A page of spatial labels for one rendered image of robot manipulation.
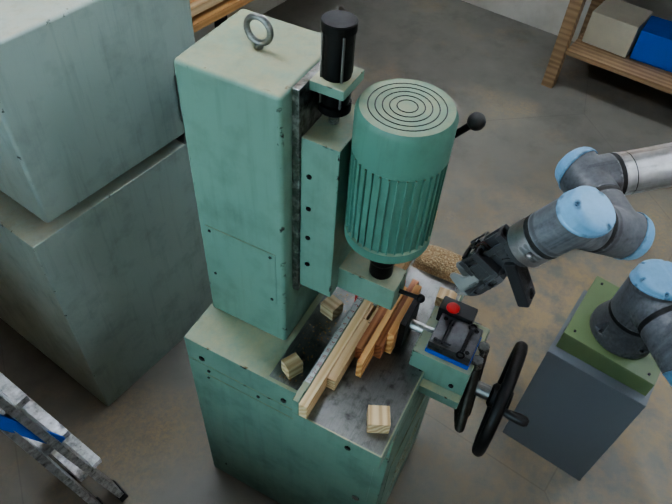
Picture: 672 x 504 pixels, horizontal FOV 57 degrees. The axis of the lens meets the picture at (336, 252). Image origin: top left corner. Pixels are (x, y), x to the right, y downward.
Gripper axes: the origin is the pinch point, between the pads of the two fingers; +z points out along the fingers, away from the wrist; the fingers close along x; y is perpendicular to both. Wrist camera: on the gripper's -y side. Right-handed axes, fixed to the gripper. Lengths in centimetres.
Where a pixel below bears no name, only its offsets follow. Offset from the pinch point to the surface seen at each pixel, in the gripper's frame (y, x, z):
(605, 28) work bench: -29, -283, 61
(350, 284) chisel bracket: 17.0, 6.6, 16.2
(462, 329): -7.0, 2.7, 6.0
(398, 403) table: -7.0, 20.4, 17.8
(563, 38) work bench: -15, -268, 75
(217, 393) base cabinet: 18, 25, 68
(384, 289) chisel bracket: 11.8, 6.5, 9.4
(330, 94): 47, 8, -21
